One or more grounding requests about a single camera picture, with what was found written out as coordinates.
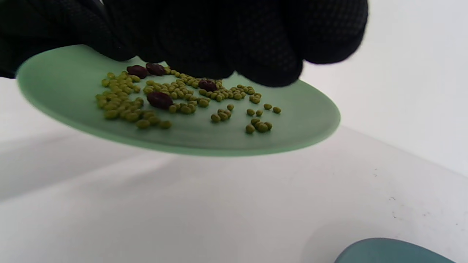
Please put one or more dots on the person's left hand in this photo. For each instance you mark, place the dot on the person's left hand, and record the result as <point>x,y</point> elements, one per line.
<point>47,25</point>

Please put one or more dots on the person's right hand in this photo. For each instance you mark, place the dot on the person's right hand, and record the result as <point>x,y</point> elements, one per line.
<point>237,33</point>

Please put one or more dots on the dark teal plate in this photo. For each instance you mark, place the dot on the dark teal plate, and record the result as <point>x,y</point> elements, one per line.
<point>391,254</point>

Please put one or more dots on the light green plate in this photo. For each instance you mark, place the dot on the light green plate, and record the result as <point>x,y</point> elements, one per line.
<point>62,84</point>

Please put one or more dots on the pile of green beans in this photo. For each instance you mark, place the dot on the pile of green beans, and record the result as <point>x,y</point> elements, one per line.
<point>119,106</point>

